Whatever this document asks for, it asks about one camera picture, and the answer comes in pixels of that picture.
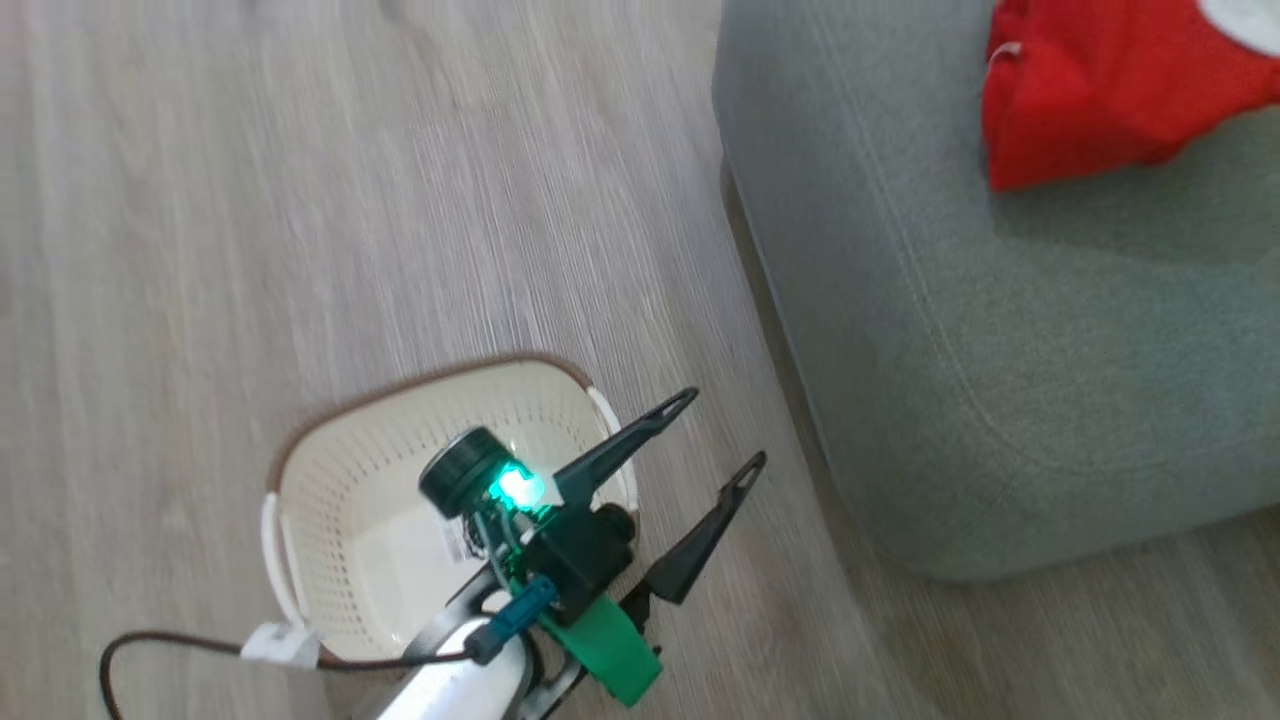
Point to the left gripper black green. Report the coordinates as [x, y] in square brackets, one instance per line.
[575, 550]

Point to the cream perforated laundry basket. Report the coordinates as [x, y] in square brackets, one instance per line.
[360, 500]

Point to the grey fabric sofa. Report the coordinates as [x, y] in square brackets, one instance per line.
[1000, 350]

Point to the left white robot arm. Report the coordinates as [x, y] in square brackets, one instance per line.
[450, 685]

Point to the small red garment white label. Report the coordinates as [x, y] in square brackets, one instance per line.
[1050, 110]

